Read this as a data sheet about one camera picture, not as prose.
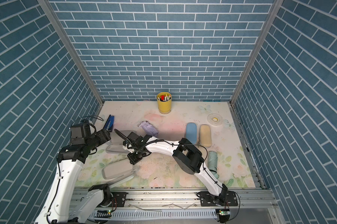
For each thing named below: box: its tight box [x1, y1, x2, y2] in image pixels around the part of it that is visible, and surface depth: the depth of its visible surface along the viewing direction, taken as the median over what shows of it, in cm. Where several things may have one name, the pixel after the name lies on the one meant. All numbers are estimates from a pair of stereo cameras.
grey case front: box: [101, 158, 136, 187], surface depth 81 cm
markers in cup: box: [157, 94, 172, 102], surface depth 108 cm
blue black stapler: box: [103, 114, 115, 133], surface depth 106 cm
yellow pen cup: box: [156, 91, 173, 115], surface depth 110 cm
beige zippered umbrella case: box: [198, 124, 212, 149], surface depth 101 cm
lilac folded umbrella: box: [137, 120, 160, 137], surface depth 102 cm
